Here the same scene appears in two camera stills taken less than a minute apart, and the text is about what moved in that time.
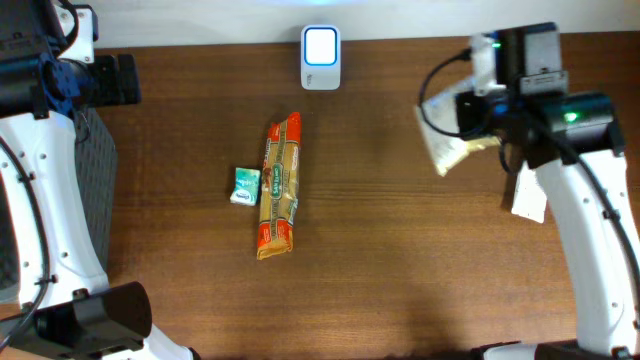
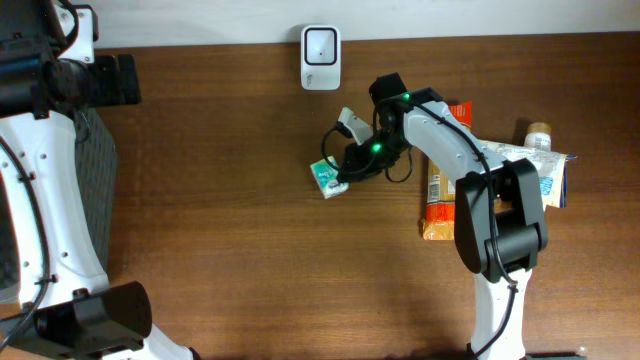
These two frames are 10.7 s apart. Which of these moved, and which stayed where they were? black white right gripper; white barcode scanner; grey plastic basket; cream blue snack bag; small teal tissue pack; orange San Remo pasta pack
Moved: orange San Remo pasta pack; cream blue snack bag; black white right gripper; small teal tissue pack
Stayed: grey plastic basket; white barcode scanner
